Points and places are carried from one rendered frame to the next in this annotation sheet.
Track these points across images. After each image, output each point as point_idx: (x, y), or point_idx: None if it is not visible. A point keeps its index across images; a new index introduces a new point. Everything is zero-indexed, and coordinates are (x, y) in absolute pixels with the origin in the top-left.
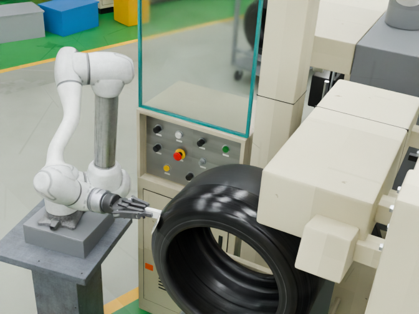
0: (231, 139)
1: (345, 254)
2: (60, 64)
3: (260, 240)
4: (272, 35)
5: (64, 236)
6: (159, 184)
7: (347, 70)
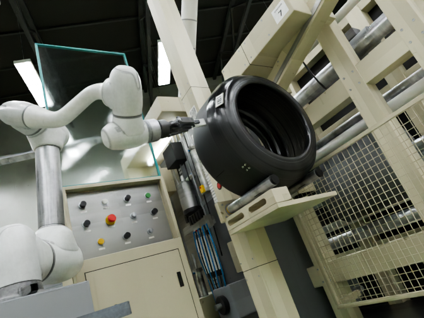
0: (153, 178)
1: None
2: (17, 101)
3: (274, 83)
4: (184, 58)
5: (58, 288)
6: (102, 255)
7: None
